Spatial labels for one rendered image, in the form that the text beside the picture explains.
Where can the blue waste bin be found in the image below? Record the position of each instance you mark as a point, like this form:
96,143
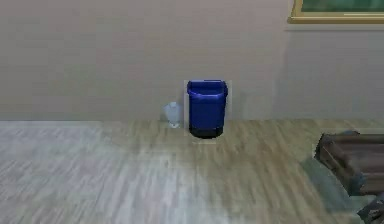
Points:
206,106

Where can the clear glass vase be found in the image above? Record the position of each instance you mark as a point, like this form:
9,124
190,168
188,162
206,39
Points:
172,113

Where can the gold framed picture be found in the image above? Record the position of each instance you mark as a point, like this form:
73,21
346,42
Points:
336,13

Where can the dark grey chair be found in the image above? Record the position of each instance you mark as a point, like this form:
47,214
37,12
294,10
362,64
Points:
375,210

